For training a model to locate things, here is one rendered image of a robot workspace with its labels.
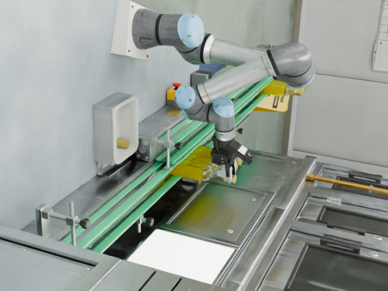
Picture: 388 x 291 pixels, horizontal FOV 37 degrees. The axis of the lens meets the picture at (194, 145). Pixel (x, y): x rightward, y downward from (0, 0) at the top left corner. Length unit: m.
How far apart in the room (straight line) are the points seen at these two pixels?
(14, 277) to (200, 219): 1.02
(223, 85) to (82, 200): 0.62
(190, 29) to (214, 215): 0.73
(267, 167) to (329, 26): 5.42
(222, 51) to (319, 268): 0.86
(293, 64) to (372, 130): 6.40
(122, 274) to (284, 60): 0.96
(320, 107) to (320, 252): 6.23
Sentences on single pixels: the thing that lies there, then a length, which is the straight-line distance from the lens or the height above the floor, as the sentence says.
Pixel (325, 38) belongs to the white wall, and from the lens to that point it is 8.10.
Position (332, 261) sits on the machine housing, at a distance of 2.16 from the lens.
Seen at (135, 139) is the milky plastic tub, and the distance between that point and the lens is 2.22.
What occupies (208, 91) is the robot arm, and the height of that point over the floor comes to 1.14.
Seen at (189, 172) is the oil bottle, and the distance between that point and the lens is 2.32.
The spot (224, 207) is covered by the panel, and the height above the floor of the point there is 1.16.
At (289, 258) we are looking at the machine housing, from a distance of 2.14.
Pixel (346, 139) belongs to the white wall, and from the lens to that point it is 8.43.
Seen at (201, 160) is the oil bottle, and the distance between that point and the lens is 2.37.
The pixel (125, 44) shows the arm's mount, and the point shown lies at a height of 0.80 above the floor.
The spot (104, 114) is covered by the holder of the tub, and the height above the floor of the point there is 0.80.
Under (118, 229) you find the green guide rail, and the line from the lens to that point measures 2.00.
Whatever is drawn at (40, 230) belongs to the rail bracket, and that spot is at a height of 0.85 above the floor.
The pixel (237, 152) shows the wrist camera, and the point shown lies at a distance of 2.17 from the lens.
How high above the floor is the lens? 1.83
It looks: 21 degrees down
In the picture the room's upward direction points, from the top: 101 degrees clockwise
